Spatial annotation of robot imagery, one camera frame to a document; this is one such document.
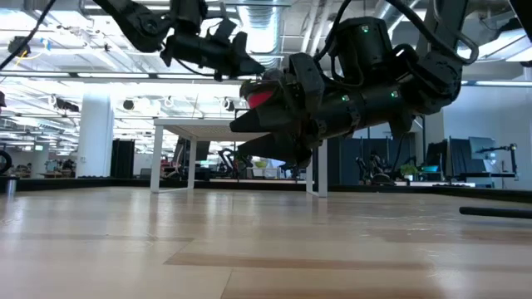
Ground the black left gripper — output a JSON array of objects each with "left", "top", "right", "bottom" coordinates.
[{"left": 160, "top": 17, "right": 267, "bottom": 79}]

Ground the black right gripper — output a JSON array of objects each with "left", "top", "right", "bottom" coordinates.
[{"left": 229, "top": 51, "right": 367, "bottom": 168}]

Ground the red grey collapsible bowl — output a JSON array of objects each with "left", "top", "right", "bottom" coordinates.
[{"left": 239, "top": 68, "right": 292, "bottom": 110}]

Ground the white perforated metal rack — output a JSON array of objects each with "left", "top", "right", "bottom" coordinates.
[{"left": 150, "top": 117, "right": 329, "bottom": 199}]

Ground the black cabinet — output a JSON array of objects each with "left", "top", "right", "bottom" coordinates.
[{"left": 110, "top": 139, "right": 136, "bottom": 179}]

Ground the white room pillar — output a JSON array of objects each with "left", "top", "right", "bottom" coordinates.
[{"left": 76, "top": 93, "right": 114, "bottom": 179}]

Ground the black kitchen knife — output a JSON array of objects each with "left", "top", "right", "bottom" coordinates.
[{"left": 459, "top": 206, "right": 532, "bottom": 220}]

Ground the black wheel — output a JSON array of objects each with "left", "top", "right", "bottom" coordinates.
[{"left": 0, "top": 149, "right": 13, "bottom": 176}]

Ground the black aluminium table frame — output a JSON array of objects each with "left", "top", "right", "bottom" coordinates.
[{"left": 0, "top": 176, "right": 532, "bottom": 204}]

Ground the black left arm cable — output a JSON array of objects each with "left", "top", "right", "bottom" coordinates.
[{"left": 0, "top": 0, "right": 57, "bottom": 71}]

